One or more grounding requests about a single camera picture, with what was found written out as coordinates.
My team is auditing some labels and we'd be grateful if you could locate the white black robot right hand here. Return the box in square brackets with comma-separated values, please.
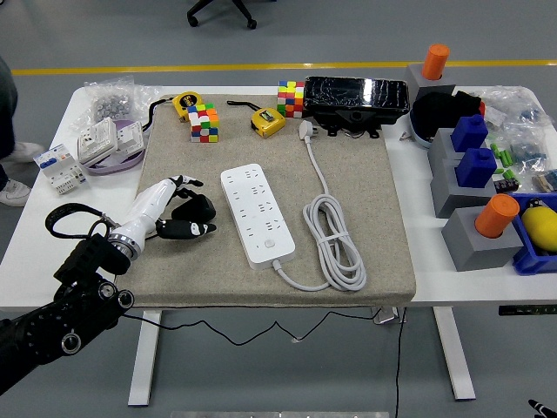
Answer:
[527, 398, 557, 418]

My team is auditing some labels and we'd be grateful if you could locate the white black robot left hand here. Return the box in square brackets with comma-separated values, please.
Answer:
[111, 174, 218, 253]

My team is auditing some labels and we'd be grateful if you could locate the black plug adapter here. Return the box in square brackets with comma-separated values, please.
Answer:
[171, 193, 217, 222]

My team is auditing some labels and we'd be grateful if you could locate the white power strip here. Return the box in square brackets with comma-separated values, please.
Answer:
[219, 163, 297, 272]

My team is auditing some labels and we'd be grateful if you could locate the thin black adapter cord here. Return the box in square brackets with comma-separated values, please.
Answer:
[117, 233, 380, 347]

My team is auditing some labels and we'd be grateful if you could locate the purple tape roll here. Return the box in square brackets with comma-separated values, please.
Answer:
[82, 118, 145, 177]

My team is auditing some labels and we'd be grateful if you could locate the multicolour puzzle cube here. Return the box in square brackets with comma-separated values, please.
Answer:
[277, 80, 306, 119]
[187, 102, 220, 144]

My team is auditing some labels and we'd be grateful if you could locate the white circuit breaker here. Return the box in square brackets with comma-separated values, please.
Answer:
[33, 143, 91, 196]

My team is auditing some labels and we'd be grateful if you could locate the white table leg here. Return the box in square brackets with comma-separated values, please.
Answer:
[127, 309, 163, 407]
[433, 307, 476, 401]

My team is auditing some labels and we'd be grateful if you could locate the black table control panel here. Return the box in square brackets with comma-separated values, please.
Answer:
[498, 305, 557, 316]

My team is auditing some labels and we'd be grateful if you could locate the clear bag of metal nuts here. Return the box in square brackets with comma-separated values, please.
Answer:
[69, 76, 162, 131]

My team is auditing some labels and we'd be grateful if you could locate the yellow tape measure black label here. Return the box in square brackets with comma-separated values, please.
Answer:
[145, 91, 205, 132]

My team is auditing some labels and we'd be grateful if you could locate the yellow tape measure clear window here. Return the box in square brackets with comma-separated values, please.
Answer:
[225, 99, 287, 139]

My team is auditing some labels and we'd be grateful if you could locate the blue plastic bin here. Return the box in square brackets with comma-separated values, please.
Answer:
[507, 192, 557, 276]

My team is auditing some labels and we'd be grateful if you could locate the person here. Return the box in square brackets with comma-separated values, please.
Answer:
[0, 56, 44, 208]

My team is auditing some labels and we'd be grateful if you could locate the grey block with hole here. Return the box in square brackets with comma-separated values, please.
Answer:
[429, 158, 500, 219]
[426, 127, 466, 169]
[440, 206, 525, 273]
[403, 63, 457, 104]

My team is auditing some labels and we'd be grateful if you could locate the yellow toy fruit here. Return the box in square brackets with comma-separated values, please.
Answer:
[520, 198, 557, 253]

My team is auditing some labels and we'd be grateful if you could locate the black office chair base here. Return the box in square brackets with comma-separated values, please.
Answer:
[186, 0, 258, 30]

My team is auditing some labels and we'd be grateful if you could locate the orange cylinder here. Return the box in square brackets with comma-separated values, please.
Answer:
[421, 44, 451, 82]
[473, 193, 521, 239]

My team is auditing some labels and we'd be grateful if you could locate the grey-brown mat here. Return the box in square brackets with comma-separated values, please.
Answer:
[119, 93, 417, 309]

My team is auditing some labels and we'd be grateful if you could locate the clear bag of brown parts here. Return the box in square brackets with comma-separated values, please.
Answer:
[531, 168, 557, 193]

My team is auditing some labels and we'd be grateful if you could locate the small dark module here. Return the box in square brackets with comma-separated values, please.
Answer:
[493, 169, 520, 194]

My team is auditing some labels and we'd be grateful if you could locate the black glossy device box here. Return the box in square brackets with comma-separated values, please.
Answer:
[303, 76, 411, 139]

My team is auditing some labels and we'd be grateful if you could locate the blue block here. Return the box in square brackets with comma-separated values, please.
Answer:
[450, 113, 489, 153]
[454, 147, 498, 189]

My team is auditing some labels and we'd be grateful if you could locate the clear bag of blue parts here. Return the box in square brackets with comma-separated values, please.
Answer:
[504, 124, 550, 175]
[478, 85, 545, 131]

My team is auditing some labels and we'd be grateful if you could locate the black cap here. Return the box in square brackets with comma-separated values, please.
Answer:
[411, 90, 483, 136]

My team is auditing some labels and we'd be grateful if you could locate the white switch panel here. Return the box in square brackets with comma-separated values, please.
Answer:
[113, 120, 145, 160]

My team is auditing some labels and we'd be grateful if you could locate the white wall socket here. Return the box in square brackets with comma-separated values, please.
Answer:
[77, 116, 119, 165]

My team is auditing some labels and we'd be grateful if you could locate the black hanging cable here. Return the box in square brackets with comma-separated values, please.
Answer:
[393, 307, 408, 418]

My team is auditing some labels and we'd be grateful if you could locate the white power strip cord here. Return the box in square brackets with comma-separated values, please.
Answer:
[272, 119, 368, 293]

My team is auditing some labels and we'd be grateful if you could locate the metal bracket under table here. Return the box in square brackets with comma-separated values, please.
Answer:
[372, 307, 406, 326]

